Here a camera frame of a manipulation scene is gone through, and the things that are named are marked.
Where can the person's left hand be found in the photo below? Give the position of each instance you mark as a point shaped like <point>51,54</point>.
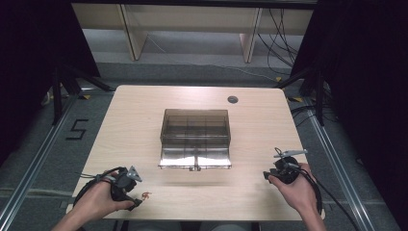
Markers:
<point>96,200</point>

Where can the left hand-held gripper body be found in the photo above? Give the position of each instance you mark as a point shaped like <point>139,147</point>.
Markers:
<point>123,184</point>

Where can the black metal stand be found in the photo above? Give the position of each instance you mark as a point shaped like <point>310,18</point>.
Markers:
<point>316,93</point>
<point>61,93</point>

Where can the black curtain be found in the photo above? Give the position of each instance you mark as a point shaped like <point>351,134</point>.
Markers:
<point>32,64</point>
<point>369,80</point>

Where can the small orange-red trinket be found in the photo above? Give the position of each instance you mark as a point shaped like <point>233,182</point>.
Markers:
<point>146,195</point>

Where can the light wooden bench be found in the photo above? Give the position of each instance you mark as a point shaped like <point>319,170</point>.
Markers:
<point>192,19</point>

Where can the transparent brown compartment box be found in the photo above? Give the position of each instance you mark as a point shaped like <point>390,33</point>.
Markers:
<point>195,138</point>

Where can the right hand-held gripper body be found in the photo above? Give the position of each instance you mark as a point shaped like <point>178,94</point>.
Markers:
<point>285,171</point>

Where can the aluminium floor rail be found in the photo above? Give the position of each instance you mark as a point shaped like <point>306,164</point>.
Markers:
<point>336,166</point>
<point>35,162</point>

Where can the person's right hand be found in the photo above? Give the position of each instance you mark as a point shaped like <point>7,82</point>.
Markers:
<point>298,192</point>

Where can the yellow floor tape piece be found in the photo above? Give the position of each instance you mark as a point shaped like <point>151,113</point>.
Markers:
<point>278,79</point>
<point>296,99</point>
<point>85,97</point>

